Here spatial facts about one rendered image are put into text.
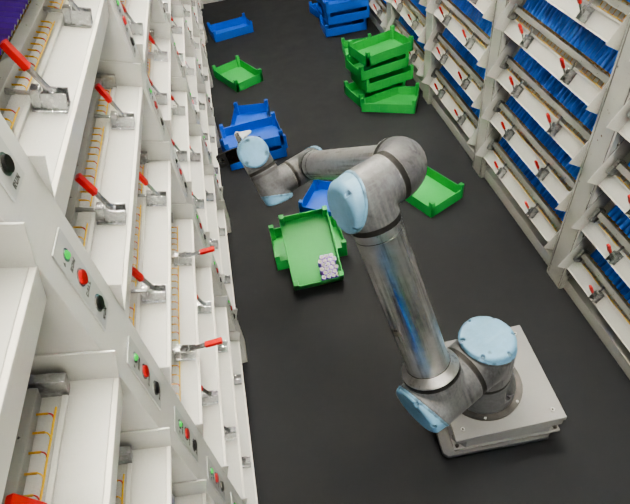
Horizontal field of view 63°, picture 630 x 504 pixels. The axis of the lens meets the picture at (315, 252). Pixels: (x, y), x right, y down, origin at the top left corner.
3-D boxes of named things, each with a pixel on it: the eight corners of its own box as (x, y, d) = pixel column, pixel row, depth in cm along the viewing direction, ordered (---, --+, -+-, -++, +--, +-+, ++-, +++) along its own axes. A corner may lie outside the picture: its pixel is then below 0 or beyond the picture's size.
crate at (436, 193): (463, 197, 232) (464, 183, 226) (430, 218, 225) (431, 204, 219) (416, 168, 250) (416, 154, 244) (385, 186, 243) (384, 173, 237)
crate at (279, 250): (336, 223, 229) (335, 210, 223) (347, 255, 215) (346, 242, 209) (271, 238, 227) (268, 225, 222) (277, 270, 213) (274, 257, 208)
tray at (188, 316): (192, 231, 137) (192, 203, 130) (202, 449, 95) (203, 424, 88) (112, 232, 132) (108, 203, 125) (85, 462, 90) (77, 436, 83)
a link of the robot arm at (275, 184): (303, 191, 157) (284, 155, 154) (273, 210, 154) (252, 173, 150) (293, 192, 166) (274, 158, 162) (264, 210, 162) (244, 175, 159)
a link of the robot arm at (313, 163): (440, 122, 105) (307, 140, 166) (394, 151, 101) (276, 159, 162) (459, 172, 109) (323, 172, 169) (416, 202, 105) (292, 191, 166)
